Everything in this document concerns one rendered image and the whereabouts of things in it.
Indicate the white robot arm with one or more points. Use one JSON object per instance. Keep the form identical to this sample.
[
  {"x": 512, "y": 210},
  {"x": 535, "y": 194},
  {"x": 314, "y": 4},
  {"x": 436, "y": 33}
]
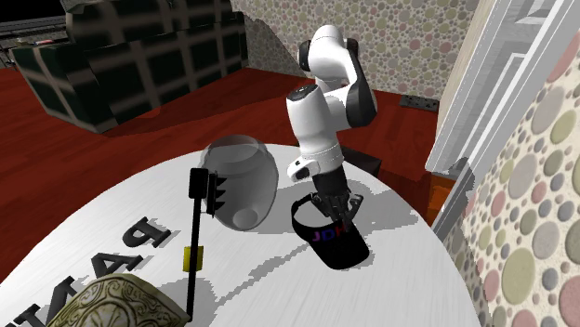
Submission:
[{"x": 312, "y": 117}]

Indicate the black visor cap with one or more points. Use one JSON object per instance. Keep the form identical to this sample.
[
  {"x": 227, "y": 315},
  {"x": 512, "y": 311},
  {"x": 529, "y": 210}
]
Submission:
[{"x": 340, "y": 247}]

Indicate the clear glass bowl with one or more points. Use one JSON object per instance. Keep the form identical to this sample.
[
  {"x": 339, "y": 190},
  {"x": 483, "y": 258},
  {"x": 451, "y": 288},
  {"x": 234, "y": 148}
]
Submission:
[{"x": 244, "y": 181}]

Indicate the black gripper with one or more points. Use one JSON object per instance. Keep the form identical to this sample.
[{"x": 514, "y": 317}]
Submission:
[{"x": 331, "y": 181}]

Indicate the white panelled door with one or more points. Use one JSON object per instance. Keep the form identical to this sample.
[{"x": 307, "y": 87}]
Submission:
[{"x": 498, "y": 72}]

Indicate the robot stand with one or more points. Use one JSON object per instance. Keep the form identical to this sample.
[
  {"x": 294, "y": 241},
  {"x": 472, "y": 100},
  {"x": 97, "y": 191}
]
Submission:
[{"x": 365, "y": 162}]

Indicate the black block letter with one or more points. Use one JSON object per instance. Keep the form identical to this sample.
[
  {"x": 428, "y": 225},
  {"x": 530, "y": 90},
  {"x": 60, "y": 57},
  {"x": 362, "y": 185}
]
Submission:
[
  {"x": 27, "y": 317},
  {"x": 145, "y": 233},
  {"x": 61, "y": 296},
  {"x": 118, "y": 262}
]

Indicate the dark wall socket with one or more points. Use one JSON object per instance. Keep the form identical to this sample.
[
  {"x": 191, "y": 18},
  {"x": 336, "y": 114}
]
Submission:
[{"x": 419, "y": 103}]

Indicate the carved beige ornate box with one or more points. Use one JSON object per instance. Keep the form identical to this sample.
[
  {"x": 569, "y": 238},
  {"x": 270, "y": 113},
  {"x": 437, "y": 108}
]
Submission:
[{"x": 113, "y": 303}]

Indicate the dark plaid sofa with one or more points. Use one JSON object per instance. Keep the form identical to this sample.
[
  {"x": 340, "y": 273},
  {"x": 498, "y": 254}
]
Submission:
[{"x": 136, "y": 59}]

